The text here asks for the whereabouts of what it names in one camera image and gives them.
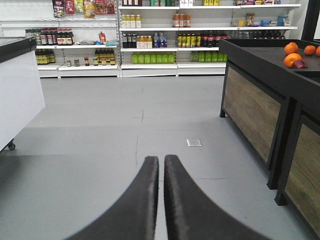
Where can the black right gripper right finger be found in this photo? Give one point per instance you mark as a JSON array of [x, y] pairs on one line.
[[191, 215]]

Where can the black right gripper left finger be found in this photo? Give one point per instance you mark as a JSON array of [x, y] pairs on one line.
[[133, 216]]

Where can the black wooden produce stand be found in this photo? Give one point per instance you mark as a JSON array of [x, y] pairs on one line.
[[299, 181], [264, 98]]

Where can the far white chest freezer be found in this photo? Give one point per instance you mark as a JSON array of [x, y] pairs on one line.
[[21, 93]]

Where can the dark red apple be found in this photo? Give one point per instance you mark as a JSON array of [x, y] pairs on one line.
[[299, 64]]

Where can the white store shelving unit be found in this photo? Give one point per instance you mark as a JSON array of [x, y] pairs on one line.
[[141, 38]]

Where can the orange fruit top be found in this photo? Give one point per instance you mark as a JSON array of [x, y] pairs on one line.
[[291, 48]]

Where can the orange fruit right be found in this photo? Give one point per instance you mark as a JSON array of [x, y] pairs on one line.
[[309, 50]]

